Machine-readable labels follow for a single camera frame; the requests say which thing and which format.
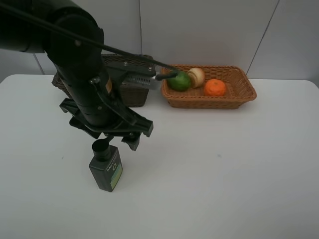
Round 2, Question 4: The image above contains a green lime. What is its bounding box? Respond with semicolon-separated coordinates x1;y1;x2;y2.
167;72;191;92

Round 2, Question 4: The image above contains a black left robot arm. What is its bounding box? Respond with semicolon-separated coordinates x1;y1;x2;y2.
0;0;155;150

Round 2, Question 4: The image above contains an orange tangerine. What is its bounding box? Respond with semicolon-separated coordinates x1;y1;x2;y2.
204;79;227;97

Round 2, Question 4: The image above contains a light brown wicker basket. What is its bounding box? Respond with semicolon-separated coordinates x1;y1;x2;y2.
161;64;257;110

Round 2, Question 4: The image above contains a dark brown wicker basket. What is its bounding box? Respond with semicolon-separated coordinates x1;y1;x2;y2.
51;53;157;109

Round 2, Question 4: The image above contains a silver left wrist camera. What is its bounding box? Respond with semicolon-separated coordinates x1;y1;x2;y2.
107;62;162;91

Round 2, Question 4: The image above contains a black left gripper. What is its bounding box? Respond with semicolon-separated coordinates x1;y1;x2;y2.
60;67;154;151

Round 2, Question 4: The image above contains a dark green pump bottle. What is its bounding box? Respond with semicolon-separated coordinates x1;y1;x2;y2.
89;138;123;192

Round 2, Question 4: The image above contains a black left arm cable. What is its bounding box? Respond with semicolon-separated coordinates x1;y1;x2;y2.
0;2;179;81

